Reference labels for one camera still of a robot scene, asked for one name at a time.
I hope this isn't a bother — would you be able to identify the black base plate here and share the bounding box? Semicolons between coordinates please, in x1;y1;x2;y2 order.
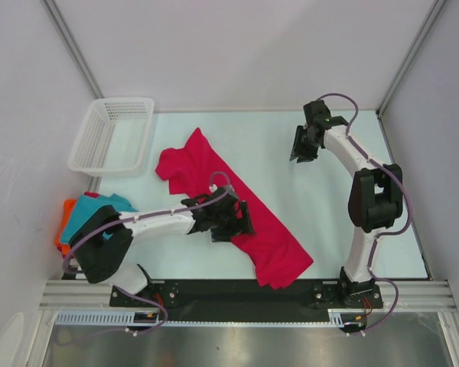
110;278;383;324

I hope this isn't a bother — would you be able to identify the white plastic basket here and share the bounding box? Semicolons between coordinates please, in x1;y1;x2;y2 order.
67;97;155;177

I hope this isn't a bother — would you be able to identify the teal t shirt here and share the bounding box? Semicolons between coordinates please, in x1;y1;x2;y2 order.
59;193;141;245

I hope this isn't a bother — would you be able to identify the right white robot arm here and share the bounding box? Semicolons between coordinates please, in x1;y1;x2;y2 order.
290;99;403;308

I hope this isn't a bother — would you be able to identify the pink t shirt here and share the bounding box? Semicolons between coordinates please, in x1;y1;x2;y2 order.
155;128;314;289

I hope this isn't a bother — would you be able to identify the aluminium frame rail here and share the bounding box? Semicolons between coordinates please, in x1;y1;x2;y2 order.
39;280;457;312

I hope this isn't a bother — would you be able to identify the white cable duct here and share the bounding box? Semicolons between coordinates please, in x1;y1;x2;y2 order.
55;310;365;328

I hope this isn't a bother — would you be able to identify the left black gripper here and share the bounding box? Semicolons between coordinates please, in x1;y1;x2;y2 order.
211;200;255;242

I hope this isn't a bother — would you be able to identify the orange t shirt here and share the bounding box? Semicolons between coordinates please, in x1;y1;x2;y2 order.
54;199;77;258

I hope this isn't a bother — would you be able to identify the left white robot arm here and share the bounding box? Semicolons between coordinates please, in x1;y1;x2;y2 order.
70;186;255;306

